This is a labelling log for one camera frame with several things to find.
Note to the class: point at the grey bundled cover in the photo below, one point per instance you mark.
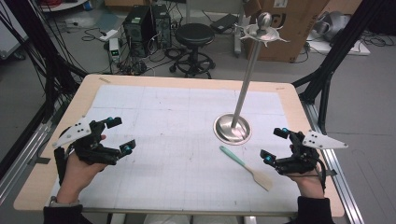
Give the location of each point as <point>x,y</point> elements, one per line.
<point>333,25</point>

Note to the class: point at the large cardboard box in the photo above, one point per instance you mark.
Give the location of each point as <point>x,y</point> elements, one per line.
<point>299,37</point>

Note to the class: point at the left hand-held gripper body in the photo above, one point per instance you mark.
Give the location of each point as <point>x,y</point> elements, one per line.
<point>93,149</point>

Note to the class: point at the black round stool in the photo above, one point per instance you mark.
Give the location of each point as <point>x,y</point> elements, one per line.
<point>194,34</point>

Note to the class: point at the black metal frame post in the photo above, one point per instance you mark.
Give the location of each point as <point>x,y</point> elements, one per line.
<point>336,53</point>
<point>46,62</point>

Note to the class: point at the person's right hand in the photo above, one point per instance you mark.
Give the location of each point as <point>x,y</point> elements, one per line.
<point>309,185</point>

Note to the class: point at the white device with green light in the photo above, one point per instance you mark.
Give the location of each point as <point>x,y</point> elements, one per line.
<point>114,49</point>

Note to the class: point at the white power strip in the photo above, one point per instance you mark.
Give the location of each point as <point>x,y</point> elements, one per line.
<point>108,35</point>

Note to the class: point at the white flat board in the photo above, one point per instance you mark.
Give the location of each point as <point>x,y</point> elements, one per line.
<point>345,46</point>

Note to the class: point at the black flat case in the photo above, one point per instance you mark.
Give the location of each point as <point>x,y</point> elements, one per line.
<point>224,23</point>

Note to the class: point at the steel utensil stand with hooks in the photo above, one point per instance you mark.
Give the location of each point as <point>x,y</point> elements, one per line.
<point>246,84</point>

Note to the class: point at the white grid mat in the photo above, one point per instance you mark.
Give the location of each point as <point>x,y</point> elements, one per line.
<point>174,161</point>

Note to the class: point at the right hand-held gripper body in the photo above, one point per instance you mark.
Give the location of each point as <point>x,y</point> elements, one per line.
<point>303,158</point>

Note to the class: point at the black computer tower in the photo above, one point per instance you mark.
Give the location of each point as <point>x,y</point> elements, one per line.
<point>162,25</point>
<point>137,29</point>

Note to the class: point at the person's left hand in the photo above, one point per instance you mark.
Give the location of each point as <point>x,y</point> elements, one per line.
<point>76,174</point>

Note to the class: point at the aluminium rail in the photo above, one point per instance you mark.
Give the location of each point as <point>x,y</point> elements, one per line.
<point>21,158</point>
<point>339,186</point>

